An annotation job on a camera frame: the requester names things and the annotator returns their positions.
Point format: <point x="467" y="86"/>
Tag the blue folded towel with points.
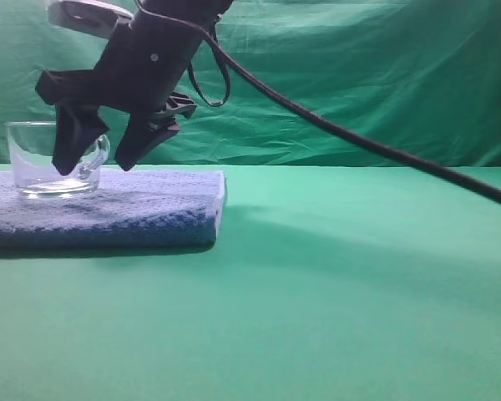
<point x="142" y="208"/>

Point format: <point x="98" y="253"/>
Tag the green backdrop cloth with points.
<point x="421" y="76"/>

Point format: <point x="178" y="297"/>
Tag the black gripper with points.
<point x="140" y="66"/>

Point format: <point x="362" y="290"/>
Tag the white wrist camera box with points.
<point x="95" y="18"/>

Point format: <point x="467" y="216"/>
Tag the transparent glass cup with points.
<point x="30" y="146"/>

